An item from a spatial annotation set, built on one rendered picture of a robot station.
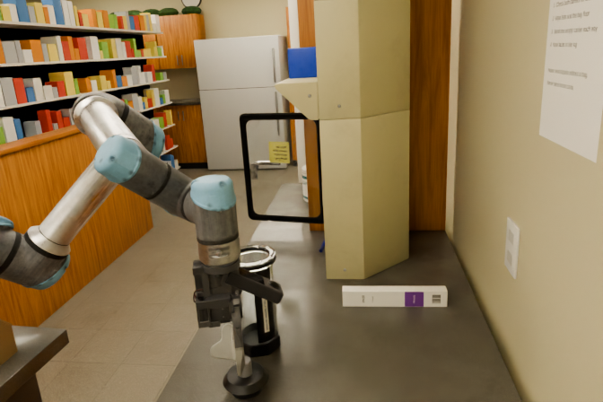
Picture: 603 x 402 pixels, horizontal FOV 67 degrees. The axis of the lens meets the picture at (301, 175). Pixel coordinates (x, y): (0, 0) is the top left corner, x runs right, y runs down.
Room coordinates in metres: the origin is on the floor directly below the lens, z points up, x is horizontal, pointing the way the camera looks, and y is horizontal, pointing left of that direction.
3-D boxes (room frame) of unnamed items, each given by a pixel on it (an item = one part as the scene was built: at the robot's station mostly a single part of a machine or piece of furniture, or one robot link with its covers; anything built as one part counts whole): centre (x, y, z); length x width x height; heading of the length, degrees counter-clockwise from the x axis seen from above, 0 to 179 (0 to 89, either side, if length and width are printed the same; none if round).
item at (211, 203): (0.78, 0.16, 1.33); 0.09 x 0.08 x 0.11; 42
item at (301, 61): (1.48, -0.04, 1.56); 0.10 x 0.10 x 0.09; 82
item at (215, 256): (0.77, 0.16, 1.25); 0.08 x 0.08 x 0.05
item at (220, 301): (0.77, 0.17, 1.17); 0.09 x 0.08 x 0.12; 99
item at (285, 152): (1.57, 0.06, 1.19); 0.30 x 0.01 x 0.40; 72
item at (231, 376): (0.78, 0.14, 0.97); 0.09 x 0.09 x 0.07
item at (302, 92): (1.38, -0.02, 1.46); 0.32 x 0.12 x 0.10; 172
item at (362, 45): (1.36, -0.20, 1.33); 0.32 x 0.25 x 0.77; 172
